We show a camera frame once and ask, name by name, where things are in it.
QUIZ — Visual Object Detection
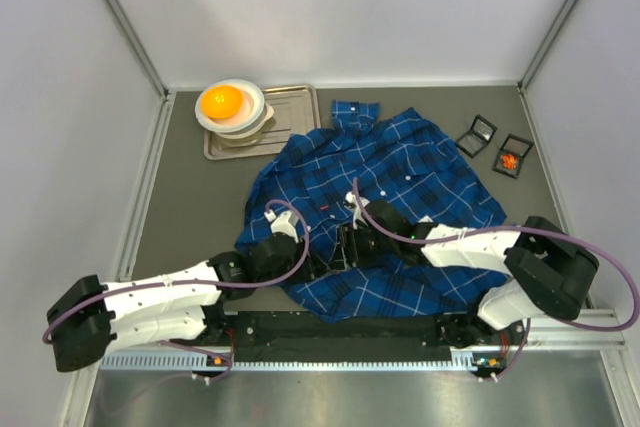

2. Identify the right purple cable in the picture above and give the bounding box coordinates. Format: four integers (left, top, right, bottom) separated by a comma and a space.
351, 176, 640, 383

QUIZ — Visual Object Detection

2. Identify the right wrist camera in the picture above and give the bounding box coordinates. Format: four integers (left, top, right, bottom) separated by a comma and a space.
344, 191, 369, 230

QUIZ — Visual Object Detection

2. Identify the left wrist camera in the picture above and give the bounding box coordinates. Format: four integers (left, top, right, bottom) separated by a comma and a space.
264, 210, 299, 242

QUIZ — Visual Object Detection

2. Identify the white bowl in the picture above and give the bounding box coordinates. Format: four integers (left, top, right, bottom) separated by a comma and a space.
194, 79, 270, 136

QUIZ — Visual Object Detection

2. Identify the orange maple leaf brooch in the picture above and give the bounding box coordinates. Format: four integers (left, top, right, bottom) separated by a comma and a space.
501, 154, 519, 170

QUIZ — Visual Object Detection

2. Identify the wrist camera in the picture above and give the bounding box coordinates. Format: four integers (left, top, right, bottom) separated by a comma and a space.
344, 191, 369, 230
264, 210, 299, 242

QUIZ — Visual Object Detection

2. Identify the black jewelry box left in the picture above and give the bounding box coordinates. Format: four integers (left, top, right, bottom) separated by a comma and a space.
455, 115, 498, 158

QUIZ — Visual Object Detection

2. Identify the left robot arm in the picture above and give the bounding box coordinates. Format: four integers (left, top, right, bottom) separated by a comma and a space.
44, 233, 330, 373

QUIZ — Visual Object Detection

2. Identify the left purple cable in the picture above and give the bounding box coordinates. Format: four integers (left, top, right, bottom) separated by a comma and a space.
42, 199, 311, 383

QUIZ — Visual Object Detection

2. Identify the purple cable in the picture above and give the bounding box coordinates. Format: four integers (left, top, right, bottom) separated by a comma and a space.
351, 176, 640, 383
42, 199, 311, 383

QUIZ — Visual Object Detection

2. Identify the black jewelry box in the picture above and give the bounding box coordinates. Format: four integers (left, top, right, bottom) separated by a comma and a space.
492, 134, 534, 179
455, 115, 498, 158

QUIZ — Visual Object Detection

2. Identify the blue plaid shirt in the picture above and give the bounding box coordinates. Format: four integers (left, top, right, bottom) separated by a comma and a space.
235, 101, 506, 322

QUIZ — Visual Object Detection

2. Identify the silver metal tray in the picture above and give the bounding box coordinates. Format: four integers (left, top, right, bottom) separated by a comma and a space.
204, 85, 320, 161

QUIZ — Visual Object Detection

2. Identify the white cable duct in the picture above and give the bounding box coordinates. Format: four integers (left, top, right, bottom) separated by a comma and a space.
99, 346, 506, 373

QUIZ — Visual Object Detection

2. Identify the black jewelry box right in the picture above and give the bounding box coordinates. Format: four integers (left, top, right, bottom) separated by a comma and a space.
492, 134, 534, 179

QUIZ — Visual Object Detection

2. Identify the orange ball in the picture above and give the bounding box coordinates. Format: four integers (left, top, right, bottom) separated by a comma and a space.
200, 85, 244, 120

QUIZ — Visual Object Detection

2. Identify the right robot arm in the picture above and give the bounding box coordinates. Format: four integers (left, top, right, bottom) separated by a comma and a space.
346, 193, 599, 347

